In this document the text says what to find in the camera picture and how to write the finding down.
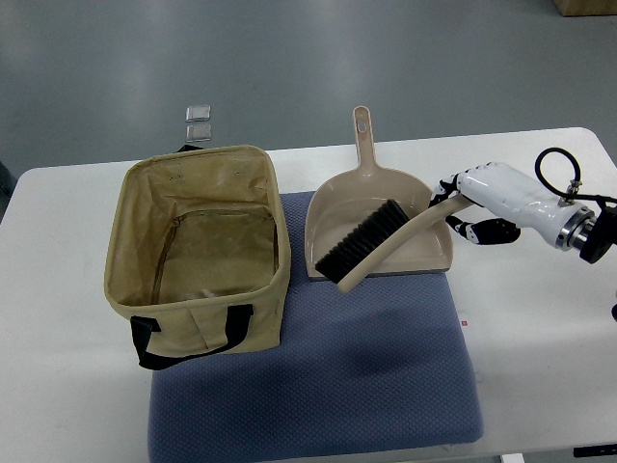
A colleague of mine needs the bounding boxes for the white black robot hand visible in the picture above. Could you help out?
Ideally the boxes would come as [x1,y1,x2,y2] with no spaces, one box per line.
[429,163,596,251]

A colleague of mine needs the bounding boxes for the pink hand broom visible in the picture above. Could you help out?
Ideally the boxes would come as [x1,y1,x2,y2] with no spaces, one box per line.
[312,195,471,293]

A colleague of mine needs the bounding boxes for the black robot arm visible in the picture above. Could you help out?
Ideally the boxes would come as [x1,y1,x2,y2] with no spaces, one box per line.
[534,147,616,264]

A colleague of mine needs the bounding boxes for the yellow fabric bag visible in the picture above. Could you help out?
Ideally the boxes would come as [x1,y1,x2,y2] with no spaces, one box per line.
[104,146,291,370]

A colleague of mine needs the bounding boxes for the cardboard box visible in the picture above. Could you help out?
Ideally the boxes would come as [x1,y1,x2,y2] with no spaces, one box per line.
[553,0,617,17]

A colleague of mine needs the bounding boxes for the pink dustpan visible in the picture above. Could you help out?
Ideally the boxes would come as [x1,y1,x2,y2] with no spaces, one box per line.
[305,106,453,280]

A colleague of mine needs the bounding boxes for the blue cushion mat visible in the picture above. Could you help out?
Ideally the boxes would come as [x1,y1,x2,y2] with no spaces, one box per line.
[148,192,483,462]

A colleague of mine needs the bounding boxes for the lower clear floor plate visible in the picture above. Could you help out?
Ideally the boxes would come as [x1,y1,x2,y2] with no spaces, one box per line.
[186,123,212,142]

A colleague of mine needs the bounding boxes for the clear floor plate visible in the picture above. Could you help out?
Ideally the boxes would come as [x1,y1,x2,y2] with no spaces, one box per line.
[185,104,211,123]
[186,123,212,142]

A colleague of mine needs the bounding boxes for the upper clear floor plate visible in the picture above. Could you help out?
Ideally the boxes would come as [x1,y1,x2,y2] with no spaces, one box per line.
[185,104,211,123]

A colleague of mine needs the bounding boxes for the black table bracket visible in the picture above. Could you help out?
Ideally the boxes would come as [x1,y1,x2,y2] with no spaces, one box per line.
[573,444,617,458]

